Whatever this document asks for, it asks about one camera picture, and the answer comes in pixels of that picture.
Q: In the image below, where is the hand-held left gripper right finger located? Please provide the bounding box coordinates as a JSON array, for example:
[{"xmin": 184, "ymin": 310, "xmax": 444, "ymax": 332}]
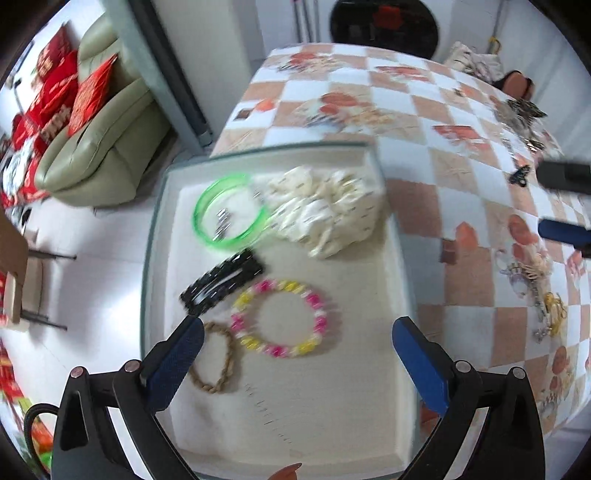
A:
[{"xmin": 392, "ymin": 316, "xmax": 546, "ymax": 480}]

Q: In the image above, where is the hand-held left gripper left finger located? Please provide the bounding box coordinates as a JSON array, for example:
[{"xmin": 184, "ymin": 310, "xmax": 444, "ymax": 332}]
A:
[{"xmin": 53, "ymin": 318, "xmax": 205, "ymax": 480}]

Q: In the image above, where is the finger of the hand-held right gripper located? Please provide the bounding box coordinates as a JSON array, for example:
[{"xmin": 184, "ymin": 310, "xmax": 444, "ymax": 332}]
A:
[
  {"xmin": 536, "ymin": 160, "xmax": 591, "ymax": 191},
  {"xmin": 538, "ymin": 219, "xmax": 591, "ymax": 258}
]

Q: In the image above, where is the brown beaded bracelet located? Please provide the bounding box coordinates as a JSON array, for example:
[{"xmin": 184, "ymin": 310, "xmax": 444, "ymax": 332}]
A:
[{"xmin": 189, "ymin": 322, "xmax": 241, "ymax": 394}]

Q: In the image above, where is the pink yellow bead bracelet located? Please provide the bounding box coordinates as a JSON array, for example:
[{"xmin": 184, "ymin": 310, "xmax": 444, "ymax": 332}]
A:
[{"xmin": 230, "ymin": 278, "xmax": 329, "ymax": 358}]

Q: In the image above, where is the white glass-edged tray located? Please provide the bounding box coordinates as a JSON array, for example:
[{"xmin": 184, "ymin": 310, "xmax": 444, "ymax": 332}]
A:
[{"xmin": 141, "ymin": 142, "xmax": 423, "ymax": 480}]

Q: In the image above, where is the black snap hair clip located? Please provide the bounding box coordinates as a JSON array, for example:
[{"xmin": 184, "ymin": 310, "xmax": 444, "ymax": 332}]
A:
[{"xmin": 179, "ymin": 249, "xmax": 265, "ymax": 317}]

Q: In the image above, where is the small silver hair clip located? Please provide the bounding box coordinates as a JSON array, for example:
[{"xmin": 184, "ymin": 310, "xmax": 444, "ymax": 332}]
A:
[{"xmin": 213, "ymin": 208, "xmax": 234, "ymax": 241}]

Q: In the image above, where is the green plastic bangle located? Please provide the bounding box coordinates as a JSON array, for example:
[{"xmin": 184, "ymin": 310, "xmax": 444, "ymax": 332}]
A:
[{"xmin": 193, "ymin": 173, "xmax": 271, "ymax": 250}]

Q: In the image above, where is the cream polka dot scrunchie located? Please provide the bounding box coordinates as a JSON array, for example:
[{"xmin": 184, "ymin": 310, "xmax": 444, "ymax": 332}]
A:
[{"xmin": 259, "ymin": 166, "xmax": 386, "ymax": 259}]

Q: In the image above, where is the leopard print hair bow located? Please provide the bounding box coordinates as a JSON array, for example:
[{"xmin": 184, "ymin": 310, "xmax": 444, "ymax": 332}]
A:
[{"xmin": 508, "ymin": 98, "xmax": 548, "ymax": 118}]

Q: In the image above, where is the cream cloth bag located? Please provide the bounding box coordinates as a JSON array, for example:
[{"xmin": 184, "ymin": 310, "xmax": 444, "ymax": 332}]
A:
[{"xmin": 443, "ymin": 41, "xmax": 504, "ymax": 80}]

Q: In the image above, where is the wooden chair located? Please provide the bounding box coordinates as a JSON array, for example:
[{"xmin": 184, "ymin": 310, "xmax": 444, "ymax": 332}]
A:
[{"xmin": 0, "ymin": 215, "xmax": 77, "ymax": 330}]

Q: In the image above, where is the beige leather sofa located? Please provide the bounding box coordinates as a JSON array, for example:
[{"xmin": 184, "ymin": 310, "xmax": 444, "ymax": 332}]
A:
[{"xmin": 34, "ymin": 11, "xmax": 171, "ymax": 206}]

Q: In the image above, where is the white washing machine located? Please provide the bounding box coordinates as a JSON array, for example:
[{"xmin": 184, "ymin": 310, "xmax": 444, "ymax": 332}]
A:
[{"xmin": 318, "ymin": 0, "xmax": 458, "ymax": 58}]

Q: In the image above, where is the red gold patterned cushion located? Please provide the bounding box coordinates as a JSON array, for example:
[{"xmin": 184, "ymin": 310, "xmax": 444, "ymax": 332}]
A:
[{"xmin": 68, "ymin": 53, "xmax": 118, "ymax": 137}]

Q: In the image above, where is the yellow hair tie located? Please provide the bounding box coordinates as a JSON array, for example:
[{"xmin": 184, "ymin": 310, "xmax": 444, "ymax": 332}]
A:
[{"xmin": 542, "ymin": 293, "xmax": 568, "ymax": 334}]

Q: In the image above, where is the black cable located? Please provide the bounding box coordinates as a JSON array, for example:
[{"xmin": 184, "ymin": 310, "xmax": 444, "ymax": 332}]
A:
[{"xmin": 23, "ymin": 404, "xmax": 58, "ymax": 469}]

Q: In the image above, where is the red-handled mop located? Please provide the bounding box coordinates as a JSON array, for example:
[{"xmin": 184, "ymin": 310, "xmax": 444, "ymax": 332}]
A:
[{"xmin": 291, "ymin": 0, "xmax": 321, "ymax": 44}]

